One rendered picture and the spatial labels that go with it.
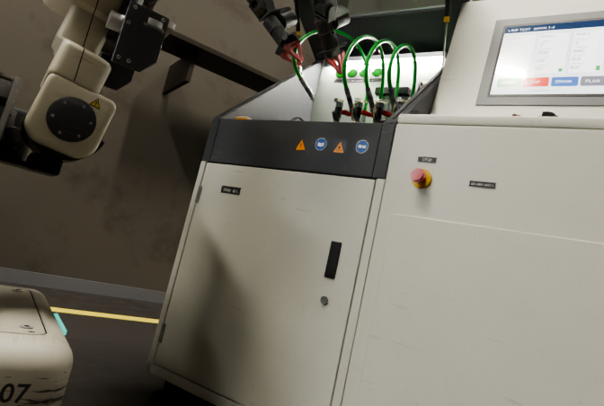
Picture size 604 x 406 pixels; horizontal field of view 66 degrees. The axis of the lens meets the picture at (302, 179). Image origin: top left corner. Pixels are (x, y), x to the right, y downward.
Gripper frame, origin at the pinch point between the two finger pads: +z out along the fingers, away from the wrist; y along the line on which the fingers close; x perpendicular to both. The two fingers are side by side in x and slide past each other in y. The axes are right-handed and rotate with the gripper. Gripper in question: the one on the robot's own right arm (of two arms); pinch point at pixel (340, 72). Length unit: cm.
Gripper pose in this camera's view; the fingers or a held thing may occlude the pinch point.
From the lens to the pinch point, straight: 174.8
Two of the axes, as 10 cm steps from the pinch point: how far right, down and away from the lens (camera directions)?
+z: 3.5, 8.7, 3.5
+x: -6.6, -0.4, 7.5
